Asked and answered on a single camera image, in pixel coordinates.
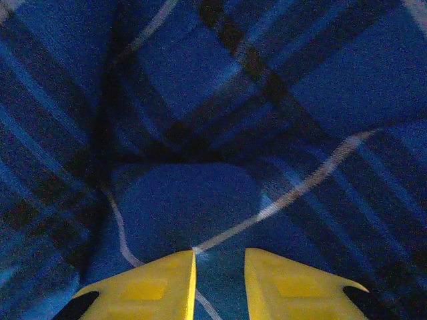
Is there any blue plaid long sleeve shirt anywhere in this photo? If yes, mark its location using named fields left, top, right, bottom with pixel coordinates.
left=0, top=0, right=427, bottom=320

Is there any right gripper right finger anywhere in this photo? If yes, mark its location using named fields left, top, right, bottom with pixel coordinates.
left=244, top=247, right=371, bottom=320

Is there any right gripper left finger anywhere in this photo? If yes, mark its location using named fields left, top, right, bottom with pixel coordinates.
left=52, top=249, right=198, bottom=320

